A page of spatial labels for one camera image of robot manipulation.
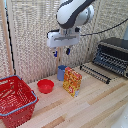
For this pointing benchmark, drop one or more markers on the blue cup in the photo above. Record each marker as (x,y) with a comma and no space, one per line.
(61,72)

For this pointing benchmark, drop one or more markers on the yellow red patterned box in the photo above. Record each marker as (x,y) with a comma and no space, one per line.
(71,81)

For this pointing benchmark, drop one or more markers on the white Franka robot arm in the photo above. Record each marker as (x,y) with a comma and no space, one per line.
(74,13)

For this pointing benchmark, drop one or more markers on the red plastic shopping basket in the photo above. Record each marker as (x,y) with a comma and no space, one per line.
(15,100)

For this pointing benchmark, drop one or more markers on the black dish rack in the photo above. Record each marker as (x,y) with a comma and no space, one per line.
(95,73)

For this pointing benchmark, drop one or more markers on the black toaster oven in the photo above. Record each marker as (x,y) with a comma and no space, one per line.
(112,55)

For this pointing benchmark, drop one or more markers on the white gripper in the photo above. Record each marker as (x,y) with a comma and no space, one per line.
(62,38)

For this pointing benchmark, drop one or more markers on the red bowl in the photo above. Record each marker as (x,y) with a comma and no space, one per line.
(45,86)

